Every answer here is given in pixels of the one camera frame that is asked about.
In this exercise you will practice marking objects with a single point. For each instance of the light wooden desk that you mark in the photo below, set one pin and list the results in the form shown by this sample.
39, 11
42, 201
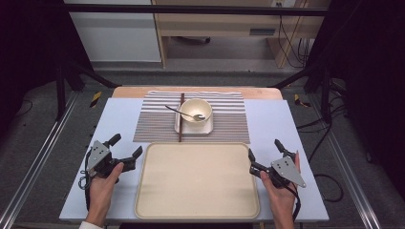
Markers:
219, 25

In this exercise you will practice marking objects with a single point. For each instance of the white square plate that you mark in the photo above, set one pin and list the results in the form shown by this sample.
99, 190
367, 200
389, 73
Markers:
194, 129

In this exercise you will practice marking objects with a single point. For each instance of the grey desk label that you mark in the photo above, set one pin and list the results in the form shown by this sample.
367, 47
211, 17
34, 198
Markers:
262, 31

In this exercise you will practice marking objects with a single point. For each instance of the black curtain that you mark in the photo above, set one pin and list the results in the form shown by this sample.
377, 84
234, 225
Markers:
372, 79
28, 47

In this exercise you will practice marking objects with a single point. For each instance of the yellow black tape strip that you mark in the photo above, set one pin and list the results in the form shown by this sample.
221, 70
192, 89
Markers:
299, 100
95, 99

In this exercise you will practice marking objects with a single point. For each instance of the metal spoon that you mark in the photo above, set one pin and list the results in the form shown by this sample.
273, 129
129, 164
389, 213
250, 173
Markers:
183, 113

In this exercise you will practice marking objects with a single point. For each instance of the white cabinet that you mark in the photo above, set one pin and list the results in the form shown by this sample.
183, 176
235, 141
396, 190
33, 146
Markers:
117, 35

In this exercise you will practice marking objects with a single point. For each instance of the striped woven placemat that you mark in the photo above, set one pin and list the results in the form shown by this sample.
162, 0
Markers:
156, 124

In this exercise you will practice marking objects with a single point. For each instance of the black horizontal frame bar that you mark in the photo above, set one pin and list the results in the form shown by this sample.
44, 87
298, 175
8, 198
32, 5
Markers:
191, 9

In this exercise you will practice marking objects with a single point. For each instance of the dark brown wooden chopsticks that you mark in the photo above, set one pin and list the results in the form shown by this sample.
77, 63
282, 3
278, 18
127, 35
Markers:
181, 127

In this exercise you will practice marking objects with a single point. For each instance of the white wall socket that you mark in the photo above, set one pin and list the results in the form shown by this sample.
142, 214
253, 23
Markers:
282, 3

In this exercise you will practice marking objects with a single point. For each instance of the cream ceramic bowl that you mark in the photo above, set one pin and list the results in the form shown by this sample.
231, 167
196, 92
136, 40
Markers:
196, 106

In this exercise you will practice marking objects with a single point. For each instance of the beige rectangular tray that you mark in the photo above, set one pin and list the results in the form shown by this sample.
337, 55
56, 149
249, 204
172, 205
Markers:
197, 181

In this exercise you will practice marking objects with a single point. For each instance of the person's right hand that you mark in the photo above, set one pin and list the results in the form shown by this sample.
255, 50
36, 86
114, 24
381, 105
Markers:
283, 203

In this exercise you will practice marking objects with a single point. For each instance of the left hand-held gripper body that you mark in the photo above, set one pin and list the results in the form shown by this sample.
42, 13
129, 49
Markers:
99, 156

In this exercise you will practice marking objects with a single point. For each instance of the black metal stand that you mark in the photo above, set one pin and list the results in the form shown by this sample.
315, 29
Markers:
60, 92
325, 95

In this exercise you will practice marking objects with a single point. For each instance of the aluminium floor rail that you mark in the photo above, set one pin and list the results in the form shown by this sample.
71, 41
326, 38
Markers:
347, 165
35, 152

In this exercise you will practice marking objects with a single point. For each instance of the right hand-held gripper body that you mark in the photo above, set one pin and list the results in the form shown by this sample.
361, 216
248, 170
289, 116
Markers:
286, 171

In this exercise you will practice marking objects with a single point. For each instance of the person's left hand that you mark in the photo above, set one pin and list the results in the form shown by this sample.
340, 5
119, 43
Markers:
101, 194

